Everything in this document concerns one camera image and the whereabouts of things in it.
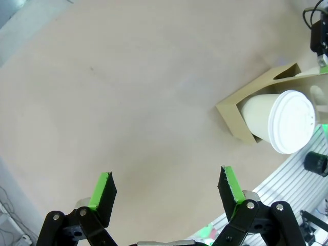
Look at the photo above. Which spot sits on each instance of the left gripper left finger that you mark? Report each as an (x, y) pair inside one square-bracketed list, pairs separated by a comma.
[(102, 202)]

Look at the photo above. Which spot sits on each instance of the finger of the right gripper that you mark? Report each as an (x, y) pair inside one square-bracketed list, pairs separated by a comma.
[(323, 62)]

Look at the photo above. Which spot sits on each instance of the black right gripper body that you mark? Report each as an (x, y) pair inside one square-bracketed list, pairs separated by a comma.
[(320, 36)]

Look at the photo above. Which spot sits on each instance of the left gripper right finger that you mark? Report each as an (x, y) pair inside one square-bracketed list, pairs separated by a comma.
[(230, 200)]

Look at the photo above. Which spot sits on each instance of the white plastic cup lid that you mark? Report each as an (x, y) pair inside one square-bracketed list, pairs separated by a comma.
[(292, 123)]

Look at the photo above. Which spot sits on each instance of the brown cardboard cup carrier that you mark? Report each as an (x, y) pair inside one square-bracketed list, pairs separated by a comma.
[(233, 115)]

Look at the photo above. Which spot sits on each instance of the white paper cup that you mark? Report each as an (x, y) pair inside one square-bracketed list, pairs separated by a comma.
[(256, 115)]

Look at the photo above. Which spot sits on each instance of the black round knob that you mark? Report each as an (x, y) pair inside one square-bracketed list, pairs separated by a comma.
[(316, 162)]

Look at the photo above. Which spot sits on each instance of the ribbed aluminium table frame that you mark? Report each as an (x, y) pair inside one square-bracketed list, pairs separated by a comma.
[(282, 184)]

